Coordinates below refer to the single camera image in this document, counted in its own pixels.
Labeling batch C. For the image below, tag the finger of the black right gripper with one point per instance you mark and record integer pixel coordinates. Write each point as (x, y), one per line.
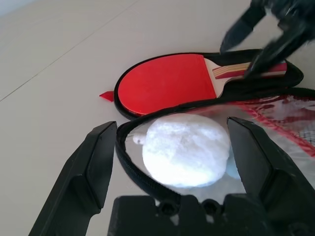
(241, 29)
(270, 56)

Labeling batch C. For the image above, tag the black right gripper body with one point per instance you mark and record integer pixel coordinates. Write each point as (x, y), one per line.
(292, 17)

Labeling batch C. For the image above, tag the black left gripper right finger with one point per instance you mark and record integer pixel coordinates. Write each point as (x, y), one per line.
(258, 159)

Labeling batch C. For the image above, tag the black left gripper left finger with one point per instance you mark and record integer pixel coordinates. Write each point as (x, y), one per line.
(73, 186)

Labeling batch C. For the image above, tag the black and red paddle case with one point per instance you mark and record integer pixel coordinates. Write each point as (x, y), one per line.
(246, 87)

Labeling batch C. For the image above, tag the red ping-pong paddle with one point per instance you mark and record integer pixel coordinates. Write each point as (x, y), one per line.
(167, 83)

